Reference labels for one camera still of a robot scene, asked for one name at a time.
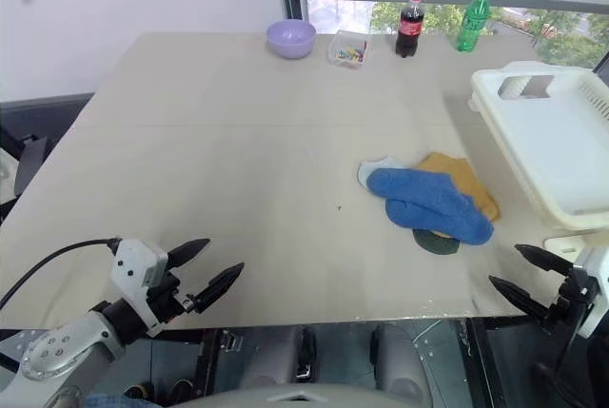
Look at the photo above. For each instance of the dark green cloth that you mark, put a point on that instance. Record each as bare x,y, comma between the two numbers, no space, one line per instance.
438,246

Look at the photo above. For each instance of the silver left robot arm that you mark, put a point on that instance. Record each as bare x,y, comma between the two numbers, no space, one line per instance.
57,351

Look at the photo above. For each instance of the light grey sock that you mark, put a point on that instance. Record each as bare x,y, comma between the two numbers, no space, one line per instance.
368,172

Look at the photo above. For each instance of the mustard yellow cloth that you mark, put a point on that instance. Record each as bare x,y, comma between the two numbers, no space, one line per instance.
471,184

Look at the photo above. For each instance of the cola bottle with red cap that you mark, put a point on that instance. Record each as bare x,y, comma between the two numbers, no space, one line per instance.
409,27

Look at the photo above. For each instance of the black table leg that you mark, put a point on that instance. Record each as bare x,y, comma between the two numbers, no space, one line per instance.
209,365
480,360

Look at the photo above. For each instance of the purple bowl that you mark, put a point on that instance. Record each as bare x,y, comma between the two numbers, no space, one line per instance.
290,42

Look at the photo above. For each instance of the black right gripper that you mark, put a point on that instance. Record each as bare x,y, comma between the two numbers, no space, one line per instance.
573,298

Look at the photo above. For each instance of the clear plastic box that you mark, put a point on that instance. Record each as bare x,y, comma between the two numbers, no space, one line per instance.
349,39

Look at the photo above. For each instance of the white plastic under tray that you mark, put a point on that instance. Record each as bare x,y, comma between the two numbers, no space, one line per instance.
566,242

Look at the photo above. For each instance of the colourful plastic clips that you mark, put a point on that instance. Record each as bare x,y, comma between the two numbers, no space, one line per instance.
352,52

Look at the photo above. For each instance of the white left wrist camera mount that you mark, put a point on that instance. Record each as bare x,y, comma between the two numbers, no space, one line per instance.
133,260

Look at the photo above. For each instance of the white plastic basket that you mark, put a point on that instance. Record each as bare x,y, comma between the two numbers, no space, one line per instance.
547,141

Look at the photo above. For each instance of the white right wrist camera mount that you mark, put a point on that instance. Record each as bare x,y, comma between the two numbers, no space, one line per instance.
597,275

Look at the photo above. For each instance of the blue cloth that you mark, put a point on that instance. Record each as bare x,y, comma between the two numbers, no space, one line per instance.
428,199

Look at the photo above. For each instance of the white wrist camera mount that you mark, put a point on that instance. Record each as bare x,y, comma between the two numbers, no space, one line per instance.
597,275
133,260

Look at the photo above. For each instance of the green soda bottle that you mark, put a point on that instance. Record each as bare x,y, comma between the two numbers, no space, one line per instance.
471,23

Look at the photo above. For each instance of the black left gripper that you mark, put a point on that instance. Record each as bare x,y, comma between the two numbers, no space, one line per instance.
166,298

